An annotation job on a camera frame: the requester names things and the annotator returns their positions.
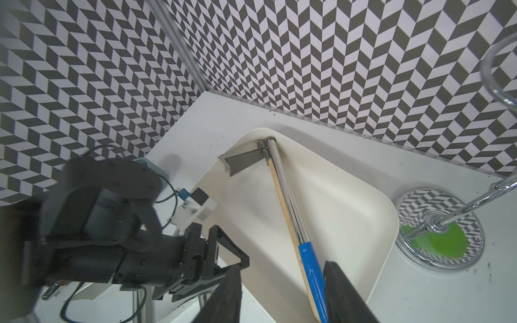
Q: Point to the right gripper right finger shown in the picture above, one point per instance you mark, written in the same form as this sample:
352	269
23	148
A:
343	302

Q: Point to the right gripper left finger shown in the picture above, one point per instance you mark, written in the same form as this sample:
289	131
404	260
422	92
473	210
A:
225	302

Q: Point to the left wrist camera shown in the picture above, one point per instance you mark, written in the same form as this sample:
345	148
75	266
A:
195	204

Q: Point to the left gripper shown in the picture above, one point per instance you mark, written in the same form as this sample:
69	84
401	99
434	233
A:
172	266

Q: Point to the wooden handle hoe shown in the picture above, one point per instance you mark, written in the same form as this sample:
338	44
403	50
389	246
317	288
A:
275	279

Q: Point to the grey-blue cup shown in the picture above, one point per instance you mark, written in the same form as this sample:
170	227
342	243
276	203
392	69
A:
149	164

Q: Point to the chrome cup rack stand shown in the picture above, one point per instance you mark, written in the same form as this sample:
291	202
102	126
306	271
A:
440	232

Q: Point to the blue handle hoe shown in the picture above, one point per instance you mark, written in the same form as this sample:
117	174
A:
307	259

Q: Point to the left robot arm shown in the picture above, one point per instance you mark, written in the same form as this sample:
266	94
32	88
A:
98	224

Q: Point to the cream storage box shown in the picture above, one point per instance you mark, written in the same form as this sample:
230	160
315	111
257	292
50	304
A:
347	220

